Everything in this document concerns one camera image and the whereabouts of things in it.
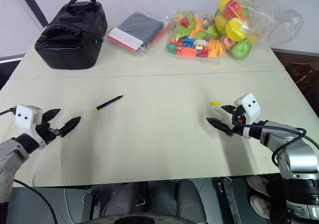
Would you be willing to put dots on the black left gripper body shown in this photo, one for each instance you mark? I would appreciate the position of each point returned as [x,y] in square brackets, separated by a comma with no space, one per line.
[46,132]

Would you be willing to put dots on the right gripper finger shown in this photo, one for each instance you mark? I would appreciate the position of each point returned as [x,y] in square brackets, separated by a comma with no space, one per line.
[221,127]
[228,108]

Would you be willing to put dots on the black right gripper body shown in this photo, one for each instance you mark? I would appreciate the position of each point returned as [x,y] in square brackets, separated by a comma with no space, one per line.
[238,129]

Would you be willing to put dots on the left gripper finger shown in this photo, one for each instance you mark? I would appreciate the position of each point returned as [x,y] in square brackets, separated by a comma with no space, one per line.
[69,125]
[51,114]

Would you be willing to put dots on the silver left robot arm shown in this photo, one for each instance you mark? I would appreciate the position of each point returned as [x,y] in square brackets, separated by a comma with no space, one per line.
[10,154]

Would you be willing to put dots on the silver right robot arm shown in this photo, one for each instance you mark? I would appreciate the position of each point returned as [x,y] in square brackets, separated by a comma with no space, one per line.
[296,154]

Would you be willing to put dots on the yellow pen cap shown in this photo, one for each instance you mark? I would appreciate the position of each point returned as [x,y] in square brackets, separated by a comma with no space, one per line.
[215,103]

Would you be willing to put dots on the black pen with yellow end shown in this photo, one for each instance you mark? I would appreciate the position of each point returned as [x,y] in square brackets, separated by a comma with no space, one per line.
[109,102]

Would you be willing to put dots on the green toy apple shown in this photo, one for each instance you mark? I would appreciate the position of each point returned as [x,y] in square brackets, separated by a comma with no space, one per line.
[241,49]

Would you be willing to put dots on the black fabric carry bag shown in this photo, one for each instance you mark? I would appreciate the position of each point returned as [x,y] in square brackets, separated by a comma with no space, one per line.
[67,39]

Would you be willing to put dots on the clear bag of toy blocks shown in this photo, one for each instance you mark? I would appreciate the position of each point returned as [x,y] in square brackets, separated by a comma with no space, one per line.
[194,38]

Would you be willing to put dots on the yellow round toy fruit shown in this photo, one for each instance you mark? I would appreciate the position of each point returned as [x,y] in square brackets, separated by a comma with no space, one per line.
[235,30]

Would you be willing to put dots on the white shoe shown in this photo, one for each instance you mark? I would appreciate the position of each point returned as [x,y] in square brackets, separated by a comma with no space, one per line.
[260,206]

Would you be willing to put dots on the clear bag of toy fruit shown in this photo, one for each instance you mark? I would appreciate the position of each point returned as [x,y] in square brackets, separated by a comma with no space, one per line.
[239,27]

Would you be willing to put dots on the yellow green toy pear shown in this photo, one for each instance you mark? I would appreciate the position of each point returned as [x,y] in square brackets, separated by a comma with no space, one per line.
[220,25]

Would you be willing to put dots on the red orange toy fruit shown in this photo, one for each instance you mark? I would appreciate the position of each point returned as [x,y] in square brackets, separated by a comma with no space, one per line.
[233,8]

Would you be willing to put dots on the empty clear plastic bag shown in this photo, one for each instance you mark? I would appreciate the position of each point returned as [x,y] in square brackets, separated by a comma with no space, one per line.
[286,26]

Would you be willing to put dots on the white red notebook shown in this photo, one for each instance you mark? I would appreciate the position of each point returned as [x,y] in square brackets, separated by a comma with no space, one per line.
[124,38]

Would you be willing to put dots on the clear bag with notebooks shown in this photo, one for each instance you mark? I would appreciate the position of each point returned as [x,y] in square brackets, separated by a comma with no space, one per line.
[139,32]

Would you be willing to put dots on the dark rounded robot housing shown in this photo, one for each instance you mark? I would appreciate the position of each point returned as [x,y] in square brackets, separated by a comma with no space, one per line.
[139,219]

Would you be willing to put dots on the dark grey notebook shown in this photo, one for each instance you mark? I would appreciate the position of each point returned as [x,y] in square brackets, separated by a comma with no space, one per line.
[143,26]

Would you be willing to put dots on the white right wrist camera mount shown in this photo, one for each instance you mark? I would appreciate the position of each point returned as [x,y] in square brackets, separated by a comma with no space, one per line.
[250,104]

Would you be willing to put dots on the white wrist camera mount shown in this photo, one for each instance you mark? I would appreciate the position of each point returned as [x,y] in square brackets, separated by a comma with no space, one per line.
[250,104]
[25,115]

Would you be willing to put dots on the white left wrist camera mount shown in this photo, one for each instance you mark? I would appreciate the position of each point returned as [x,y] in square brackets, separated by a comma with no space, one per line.
[25,115]

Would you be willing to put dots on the black metal frame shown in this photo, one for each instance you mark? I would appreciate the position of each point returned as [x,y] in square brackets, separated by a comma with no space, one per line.
[231,201]

